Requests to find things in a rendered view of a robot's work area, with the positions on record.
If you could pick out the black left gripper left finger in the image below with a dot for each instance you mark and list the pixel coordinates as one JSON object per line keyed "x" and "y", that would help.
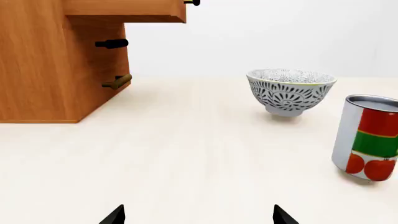
{"x": 116, "y": 217}

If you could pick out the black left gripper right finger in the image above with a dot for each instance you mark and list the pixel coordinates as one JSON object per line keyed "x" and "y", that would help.
{"x": 281, "y": 217}

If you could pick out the wooden cabinet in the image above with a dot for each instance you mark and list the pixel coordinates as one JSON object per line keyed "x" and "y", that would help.
{"x": 53, "y": 70}

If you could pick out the open wooden drawer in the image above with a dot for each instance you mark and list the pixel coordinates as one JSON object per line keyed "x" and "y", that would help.
{"x": 130, "y": 11}

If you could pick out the tomato can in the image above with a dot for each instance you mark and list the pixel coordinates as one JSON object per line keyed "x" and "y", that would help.
{"x": 368, "y": 137}

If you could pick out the white black patterned bowl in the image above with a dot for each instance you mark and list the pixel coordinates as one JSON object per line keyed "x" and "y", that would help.
{"x": 290, "y": 92}

